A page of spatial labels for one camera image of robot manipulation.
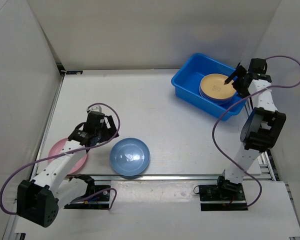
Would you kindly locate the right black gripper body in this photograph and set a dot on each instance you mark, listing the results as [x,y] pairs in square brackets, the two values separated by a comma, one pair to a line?
[239,87]

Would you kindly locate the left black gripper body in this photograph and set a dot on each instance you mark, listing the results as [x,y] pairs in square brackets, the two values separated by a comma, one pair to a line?
[98,133]

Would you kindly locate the purple plate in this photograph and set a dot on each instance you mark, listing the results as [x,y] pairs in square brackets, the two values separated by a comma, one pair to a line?
[218,101]

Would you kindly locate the orange plate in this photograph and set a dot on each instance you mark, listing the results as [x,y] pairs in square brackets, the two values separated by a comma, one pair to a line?
[213,87]

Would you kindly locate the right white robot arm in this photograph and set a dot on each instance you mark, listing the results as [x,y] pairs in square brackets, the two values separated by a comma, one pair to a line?
[261,129]

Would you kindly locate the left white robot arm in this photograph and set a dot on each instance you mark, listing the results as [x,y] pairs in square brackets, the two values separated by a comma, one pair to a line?
[40,199]

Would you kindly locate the blue plastic bin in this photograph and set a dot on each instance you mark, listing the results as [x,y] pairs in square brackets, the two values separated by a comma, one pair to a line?
[187,83]

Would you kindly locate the blue plate front centre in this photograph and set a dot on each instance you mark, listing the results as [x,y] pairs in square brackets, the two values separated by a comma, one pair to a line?
[129,157]

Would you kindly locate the pink plate left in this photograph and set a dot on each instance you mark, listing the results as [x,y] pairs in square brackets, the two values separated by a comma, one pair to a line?
[58,146]

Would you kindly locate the small black label sticker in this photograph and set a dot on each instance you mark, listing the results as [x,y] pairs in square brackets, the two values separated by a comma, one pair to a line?
[74,72]

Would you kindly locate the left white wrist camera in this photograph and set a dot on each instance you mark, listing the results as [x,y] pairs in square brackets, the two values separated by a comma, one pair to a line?
[94,108]

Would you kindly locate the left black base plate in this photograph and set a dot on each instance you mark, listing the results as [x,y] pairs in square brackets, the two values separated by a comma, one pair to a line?
[96,197]

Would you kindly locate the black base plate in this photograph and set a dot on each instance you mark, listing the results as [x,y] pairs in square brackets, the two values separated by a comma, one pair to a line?
[96,197]
[214,200]

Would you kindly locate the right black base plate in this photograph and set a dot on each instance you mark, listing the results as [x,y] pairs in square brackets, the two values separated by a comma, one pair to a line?
[214,200]

